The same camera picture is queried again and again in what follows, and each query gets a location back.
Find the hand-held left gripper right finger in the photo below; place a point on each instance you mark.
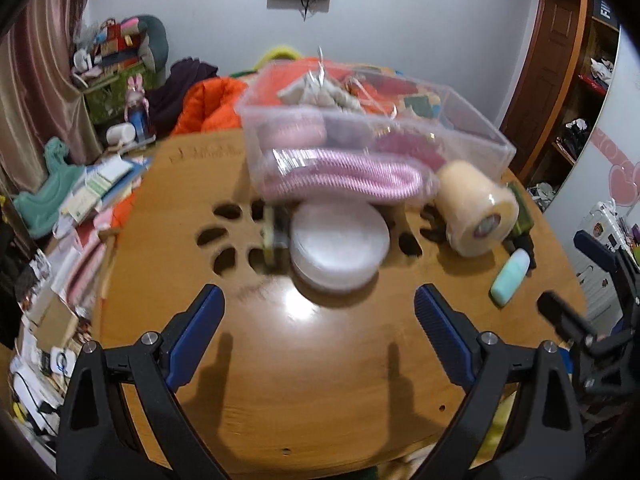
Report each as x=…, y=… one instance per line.
x=444, y=335

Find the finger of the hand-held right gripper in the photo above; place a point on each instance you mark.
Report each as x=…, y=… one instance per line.
x=565, y=312
x=602, y=257

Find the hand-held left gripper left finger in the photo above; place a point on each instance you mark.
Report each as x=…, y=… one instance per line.
x=199, y=332

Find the clear plastic storage box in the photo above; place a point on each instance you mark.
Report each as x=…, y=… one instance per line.
x=465, y=125

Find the small teal bottle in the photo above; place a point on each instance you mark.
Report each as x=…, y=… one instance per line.
x=510, y=277

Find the small black object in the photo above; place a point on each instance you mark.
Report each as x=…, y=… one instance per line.
x=522, y=250

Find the dark green jar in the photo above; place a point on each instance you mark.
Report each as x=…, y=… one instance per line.
x=522, y=210

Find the round wooden desk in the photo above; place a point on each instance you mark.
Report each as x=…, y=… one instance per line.
x=325, y=360

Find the beige tape roll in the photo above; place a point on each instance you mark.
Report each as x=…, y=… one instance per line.
x=465, y=200

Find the round white lidded container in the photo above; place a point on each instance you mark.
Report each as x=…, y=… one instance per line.
x=337, y=245

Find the white power adapter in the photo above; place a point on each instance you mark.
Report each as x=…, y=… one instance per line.
x=57, y=361

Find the wooden shelf unit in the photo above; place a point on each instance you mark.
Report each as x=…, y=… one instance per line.
x=590, y=110

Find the pile of papers and booklets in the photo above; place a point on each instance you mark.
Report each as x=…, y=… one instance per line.
x=100, y=185

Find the brown wooden door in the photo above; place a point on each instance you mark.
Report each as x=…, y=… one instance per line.
x=545, y=80

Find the teal cloth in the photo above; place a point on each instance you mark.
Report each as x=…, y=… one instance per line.
x=45, y=195

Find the white cup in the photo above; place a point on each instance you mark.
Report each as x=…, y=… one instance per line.
x=120, y=133

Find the orange jacket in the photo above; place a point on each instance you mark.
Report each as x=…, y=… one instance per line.
x=210, y=105

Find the pink bunny water bottle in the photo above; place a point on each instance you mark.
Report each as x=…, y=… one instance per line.
x=137, y=110

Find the dark purple cloth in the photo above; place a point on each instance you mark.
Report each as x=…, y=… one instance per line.
x=175, y=85

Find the beige wrapped bundle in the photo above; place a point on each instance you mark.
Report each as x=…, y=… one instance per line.
x=320, y=91

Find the yellow-green hoop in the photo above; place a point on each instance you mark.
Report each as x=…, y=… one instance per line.
x=272, y=54

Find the grey-green cushion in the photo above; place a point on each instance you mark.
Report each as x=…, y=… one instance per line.
x=156, y=40

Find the pink-brown curtain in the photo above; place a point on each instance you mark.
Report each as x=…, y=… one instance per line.
x=35, y=85

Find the pile of toys and boxes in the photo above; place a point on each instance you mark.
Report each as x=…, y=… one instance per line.
x=107, y=47

